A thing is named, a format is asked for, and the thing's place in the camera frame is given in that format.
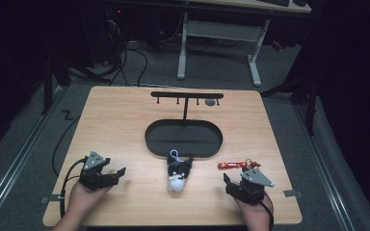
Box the metal floor rail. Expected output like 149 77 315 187
0 86 64 224
293 104 357 231

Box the bundle of black floor cables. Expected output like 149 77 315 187
95 18 149 88

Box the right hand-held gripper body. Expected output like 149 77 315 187
225 167 275 205

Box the person's left hand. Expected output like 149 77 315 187
67 182 114 218

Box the dark computer tower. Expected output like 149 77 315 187
104 5 128 66

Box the black keyboard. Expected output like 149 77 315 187
258 0 291 8

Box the small red object on floor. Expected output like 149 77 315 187
270 39 284 52

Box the black cable on floor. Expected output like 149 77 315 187
51 115 82 178

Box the red keychain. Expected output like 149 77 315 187
217 158 262 170

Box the person's right hand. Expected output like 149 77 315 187
234 195 272 222

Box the hand-held gripper black cable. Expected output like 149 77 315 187
59 156 88 219
259 192 276 231

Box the white metal frame desk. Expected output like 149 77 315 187
176 0 312 88

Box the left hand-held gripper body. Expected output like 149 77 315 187
78 150 119 193

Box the left hand-held gripper black cable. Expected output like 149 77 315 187
59 156 88 219

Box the black metal stand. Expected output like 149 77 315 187
260 71 320 137
40 56 110 116

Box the black key rack with tray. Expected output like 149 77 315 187
144 90 225 159

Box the right hand-held gripper black cable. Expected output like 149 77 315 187
259 192 276 231

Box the grey tape piece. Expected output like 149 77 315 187
283 189 304 198
40 193 62 205

